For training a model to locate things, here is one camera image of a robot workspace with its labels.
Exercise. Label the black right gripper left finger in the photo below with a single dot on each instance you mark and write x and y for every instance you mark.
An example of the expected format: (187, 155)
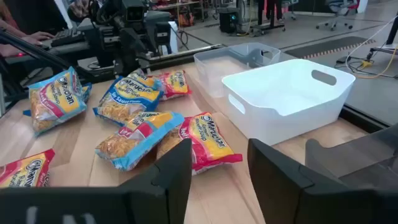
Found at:
(93, 205)

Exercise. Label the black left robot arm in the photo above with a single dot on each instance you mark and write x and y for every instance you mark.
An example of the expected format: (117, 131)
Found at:
(99, 46)

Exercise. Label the black computer tower blue lights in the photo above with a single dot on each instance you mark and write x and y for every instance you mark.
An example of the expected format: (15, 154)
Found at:
(229, 20)

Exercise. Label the black hazard-striped floor mat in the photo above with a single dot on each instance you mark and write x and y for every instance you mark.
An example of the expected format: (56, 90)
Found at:
(326, 46)

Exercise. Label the black desk stand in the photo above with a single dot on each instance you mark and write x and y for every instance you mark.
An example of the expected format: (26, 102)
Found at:
(267, 27)
(393, 31)

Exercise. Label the grey office chair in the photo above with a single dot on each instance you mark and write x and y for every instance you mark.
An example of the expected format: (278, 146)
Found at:
(339, 6)

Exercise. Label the black keyboard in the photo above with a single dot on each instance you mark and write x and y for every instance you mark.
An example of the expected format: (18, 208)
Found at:
(66, 37)

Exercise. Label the clear plastic bin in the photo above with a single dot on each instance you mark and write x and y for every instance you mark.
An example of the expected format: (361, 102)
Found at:
(217, 68)

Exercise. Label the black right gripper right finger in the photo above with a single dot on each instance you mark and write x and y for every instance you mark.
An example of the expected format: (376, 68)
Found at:
(311, 205)

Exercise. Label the person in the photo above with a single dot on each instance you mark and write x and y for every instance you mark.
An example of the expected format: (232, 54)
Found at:
(37, 35)

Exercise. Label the grey desk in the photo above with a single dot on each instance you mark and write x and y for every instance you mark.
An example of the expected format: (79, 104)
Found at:
(68, 48)

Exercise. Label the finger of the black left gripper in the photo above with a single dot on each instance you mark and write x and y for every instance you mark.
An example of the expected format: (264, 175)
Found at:
(127, 60)
(140, 56)

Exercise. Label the smoked grey plastic bin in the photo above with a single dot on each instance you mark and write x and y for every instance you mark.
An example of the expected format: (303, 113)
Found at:
(367, 149)

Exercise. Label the red Maruchan ramen pack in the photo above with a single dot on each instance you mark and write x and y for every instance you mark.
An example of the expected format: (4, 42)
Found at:
(25, 171)
(208, 140)
(174, 84)

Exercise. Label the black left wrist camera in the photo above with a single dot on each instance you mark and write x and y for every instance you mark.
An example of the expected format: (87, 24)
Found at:
(133, 14)

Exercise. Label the light blue Maruchan ramen pack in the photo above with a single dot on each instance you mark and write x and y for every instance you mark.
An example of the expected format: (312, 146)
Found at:
(59, 99)
(136, 140)
(144, 79)

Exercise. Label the white plastic bin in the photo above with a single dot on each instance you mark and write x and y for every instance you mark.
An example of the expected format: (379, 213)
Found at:
(280, 93)

